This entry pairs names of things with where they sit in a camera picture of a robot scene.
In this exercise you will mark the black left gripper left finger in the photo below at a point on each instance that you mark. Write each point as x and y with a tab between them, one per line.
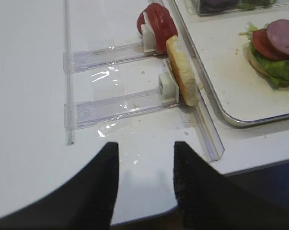
85	202

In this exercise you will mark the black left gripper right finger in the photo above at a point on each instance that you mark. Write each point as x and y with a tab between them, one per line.
208	200

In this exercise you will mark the pink meat patty slice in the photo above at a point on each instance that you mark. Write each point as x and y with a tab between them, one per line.
277	33

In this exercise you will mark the white bread bun half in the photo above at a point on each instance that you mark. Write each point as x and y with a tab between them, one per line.
182	71

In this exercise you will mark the green lettuce on bun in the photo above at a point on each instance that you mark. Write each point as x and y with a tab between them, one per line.
268	51

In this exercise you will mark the tomato slice on bun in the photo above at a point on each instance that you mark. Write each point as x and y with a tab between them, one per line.
263	46

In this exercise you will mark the tomato slice front left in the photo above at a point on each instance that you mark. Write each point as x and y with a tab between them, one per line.
162	25

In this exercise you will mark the tomato slice back left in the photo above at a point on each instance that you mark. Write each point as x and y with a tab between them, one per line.
140	22

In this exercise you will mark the green lettuce in container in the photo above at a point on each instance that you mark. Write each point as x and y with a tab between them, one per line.
252	4

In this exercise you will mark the metal baking tray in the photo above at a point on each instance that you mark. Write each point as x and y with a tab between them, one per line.
243	95

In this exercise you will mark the white pusher block lower left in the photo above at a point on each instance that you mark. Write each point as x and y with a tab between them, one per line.
168	88

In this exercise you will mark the white pusher block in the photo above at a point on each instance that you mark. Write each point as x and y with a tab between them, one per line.
148	39
168	88

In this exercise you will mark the clear channel upper left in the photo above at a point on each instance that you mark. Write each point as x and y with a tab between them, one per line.
85	60

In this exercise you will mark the bottom bun on tray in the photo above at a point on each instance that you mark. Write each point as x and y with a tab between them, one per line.
277	72

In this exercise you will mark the white pusher block upper left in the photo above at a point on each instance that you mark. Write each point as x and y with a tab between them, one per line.
148	39

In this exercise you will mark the clear plastic container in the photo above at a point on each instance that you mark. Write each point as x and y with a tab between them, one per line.
235	9

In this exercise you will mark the purple cabbage leaves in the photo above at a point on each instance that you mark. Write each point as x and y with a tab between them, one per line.
214	6

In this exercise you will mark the clear rail left of tray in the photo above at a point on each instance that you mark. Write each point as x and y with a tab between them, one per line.
211	143

